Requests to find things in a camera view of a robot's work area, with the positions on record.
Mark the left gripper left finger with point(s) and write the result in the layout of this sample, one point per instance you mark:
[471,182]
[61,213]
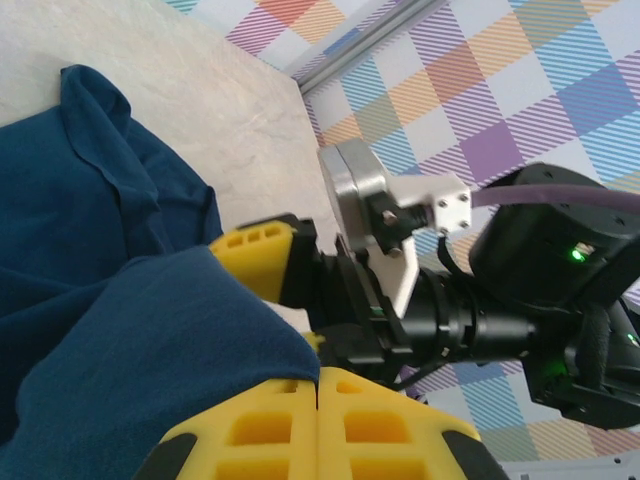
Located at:
[260,440]

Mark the dark blue t-shirt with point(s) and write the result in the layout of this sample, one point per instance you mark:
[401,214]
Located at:
[100,300]

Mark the aluminium frame post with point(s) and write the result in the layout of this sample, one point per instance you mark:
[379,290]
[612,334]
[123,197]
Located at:
[360,47]

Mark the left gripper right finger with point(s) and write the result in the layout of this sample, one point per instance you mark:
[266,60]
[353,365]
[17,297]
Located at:
[375,435]

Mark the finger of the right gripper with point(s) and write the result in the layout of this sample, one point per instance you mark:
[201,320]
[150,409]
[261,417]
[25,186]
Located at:
[315,342]
[255,260]

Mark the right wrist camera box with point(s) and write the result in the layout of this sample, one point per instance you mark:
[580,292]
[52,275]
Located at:
[355,190]

